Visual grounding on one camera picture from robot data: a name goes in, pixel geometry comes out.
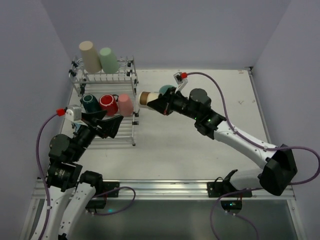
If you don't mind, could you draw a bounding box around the red mug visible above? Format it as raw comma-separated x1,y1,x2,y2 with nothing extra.
99,94,119,117

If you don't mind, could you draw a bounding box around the sage green mug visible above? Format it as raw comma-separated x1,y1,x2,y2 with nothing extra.
158,85,176,96

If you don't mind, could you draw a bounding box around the dark green mug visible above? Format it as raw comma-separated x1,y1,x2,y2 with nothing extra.
80,94,101,113

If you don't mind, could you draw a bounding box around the beige tumbler cup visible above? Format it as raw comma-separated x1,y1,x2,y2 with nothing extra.
78,40,102,74

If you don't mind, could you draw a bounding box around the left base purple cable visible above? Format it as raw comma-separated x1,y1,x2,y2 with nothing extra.
86,184,136,216

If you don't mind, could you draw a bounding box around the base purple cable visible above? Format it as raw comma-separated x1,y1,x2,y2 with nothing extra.
209,187,266,240
86,184,136,216

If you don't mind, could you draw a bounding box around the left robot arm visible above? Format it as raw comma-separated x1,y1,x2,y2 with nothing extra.
31,108,124,240

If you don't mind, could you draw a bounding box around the metal dish rack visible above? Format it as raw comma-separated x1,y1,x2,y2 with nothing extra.
68,56,140,146

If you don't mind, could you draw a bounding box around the light green tumbler cup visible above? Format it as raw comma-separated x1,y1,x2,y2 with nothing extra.
99,47,120,74

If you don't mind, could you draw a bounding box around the pink tumbler cup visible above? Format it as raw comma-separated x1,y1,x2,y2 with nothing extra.
118,93,134,117

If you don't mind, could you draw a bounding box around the aluminium rail frame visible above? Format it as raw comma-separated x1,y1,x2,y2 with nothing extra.
24,66,301,240

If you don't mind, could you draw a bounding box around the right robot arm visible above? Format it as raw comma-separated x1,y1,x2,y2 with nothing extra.
139,87,298,196

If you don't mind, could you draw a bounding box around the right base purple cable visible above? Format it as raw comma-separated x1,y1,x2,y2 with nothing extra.
209,187,266,240

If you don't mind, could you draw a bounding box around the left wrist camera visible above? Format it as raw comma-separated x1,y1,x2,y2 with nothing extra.
64,105,82,124

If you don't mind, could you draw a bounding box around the light blue patterned cup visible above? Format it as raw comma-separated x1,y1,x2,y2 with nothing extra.
71,121,86,132

